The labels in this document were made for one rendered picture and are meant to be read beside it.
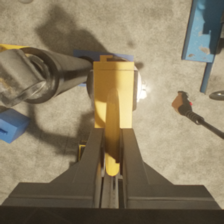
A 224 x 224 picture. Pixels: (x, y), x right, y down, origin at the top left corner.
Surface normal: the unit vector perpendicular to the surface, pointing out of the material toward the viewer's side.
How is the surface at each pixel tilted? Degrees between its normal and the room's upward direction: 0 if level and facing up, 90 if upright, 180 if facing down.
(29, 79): 48
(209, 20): 0
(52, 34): 0
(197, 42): 0
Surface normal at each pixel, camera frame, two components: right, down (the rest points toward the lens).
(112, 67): -0.01, 0.27
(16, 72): 0.53, -0.18
